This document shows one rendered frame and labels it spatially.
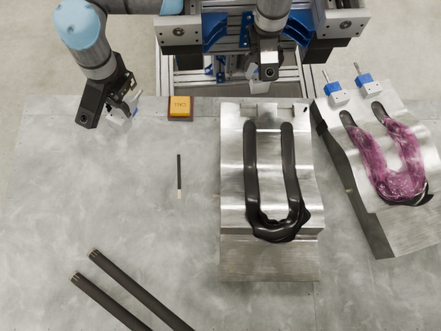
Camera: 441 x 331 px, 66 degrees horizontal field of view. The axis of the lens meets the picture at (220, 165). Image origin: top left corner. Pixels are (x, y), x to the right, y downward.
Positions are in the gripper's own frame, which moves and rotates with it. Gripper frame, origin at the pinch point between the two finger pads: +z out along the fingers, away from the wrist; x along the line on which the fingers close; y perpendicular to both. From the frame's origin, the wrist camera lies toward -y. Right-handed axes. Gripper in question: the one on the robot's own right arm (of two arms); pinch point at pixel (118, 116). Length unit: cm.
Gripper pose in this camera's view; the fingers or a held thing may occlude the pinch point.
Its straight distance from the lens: 96.5
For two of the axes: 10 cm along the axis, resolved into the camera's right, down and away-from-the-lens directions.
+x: -8.8, -4.6, 1.3
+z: -0.2, 3.2, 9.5
